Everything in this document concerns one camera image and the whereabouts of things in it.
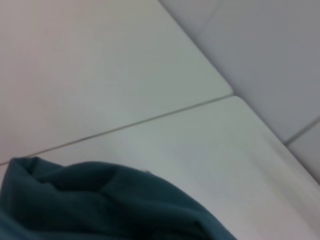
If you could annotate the teal blue shirt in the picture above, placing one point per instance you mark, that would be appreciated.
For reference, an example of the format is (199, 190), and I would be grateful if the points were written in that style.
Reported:
(100, 205)

